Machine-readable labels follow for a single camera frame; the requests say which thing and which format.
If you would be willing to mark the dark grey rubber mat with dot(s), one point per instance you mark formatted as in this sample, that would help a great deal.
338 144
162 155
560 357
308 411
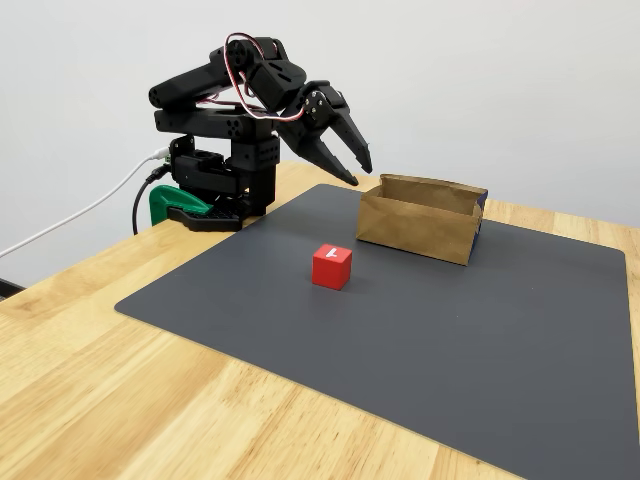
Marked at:
400 340

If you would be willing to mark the red cube with white mark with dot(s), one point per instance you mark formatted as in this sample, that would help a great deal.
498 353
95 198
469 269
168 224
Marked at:
330 272

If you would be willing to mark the green controller board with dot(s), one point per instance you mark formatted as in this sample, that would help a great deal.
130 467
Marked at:
166 158

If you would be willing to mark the brown paper box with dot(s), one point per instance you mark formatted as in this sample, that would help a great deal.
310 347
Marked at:
415 230

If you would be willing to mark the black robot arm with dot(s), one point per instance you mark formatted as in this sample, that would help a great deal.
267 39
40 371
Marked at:
215 125

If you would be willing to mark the green table clamp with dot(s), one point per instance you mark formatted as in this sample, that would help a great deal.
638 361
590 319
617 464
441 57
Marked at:
167 200

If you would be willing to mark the dark object beside table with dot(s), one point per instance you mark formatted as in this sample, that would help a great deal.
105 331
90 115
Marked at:
9 290

